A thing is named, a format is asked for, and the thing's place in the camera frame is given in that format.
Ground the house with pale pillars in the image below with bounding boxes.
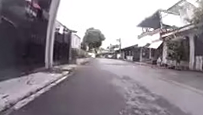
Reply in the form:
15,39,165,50
159,14,203,73

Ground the low dark shed building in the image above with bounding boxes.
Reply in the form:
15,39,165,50
118,42,142,63

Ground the round-crowned dark tree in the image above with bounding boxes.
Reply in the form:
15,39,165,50
81,26,107,54

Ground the pale concrete pillar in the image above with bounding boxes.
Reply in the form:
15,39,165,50
43,0,64,71

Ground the small white house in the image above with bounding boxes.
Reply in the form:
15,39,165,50
52,20,83,59

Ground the dark building with fence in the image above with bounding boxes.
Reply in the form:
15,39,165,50
0,0,74,90

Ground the grey concrete pavement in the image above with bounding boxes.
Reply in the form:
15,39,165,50
0,52,92,115

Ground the utility pole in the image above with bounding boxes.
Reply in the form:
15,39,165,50
114,37,124,60

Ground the pink building with awning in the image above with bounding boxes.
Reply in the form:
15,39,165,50
134,0,198,67

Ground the green bush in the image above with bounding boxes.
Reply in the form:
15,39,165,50
164,36,191,67

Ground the grey asphalt road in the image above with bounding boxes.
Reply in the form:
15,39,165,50
5,52,203,115

